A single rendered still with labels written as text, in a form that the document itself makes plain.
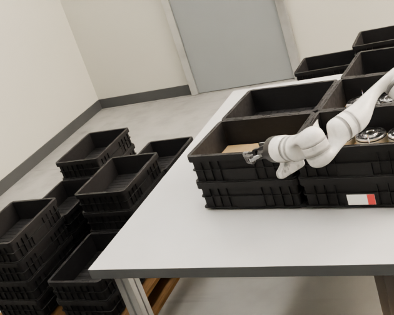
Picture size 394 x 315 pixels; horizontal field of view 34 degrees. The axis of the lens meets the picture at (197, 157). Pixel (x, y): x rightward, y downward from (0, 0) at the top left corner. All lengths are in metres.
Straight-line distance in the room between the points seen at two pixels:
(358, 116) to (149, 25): 4.48
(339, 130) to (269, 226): 0.62
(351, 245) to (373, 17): 3.60
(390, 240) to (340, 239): 0.15
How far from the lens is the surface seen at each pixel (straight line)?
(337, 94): 2.54
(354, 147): 2.03
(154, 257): 2.22
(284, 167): 1.78
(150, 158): 3.31
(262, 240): 2.11
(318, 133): 1.62
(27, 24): 5.98
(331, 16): 5.46
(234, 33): 5.70
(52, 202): 3.28
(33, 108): 5.84
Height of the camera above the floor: 1.80
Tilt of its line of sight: 23 degrees down
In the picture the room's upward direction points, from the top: 19 degrees counter-clockwise
